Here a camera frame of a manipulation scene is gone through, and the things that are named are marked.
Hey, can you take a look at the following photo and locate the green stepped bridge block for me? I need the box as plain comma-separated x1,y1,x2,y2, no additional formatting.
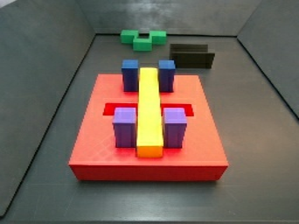
120,30,167,52

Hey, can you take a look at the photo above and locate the red base board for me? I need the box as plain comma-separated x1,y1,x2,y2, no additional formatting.
69,74,228,181

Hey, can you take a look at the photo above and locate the black angle fixture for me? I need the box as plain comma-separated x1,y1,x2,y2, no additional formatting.
169,44,215,69

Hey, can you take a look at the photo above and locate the yellow long bar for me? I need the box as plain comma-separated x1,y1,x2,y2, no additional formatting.
136,67,164,158

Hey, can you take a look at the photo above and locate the purple right front post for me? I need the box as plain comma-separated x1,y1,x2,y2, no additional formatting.
163,108,187,149

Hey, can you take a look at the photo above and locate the purple post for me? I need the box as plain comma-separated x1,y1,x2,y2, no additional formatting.
163,108,187,149
112,108,136,148

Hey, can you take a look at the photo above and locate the purple left front post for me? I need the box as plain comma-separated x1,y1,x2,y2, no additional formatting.
112,108,136,148

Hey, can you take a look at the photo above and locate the blue right rear post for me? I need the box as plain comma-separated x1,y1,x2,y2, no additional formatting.
159,60,175,92

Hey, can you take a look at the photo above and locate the blue post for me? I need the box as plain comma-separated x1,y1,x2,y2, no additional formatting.
121,59,139,92
159,60,175,92

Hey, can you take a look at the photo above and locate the blue left rear post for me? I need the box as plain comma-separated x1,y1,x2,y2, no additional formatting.
121,59,139,92

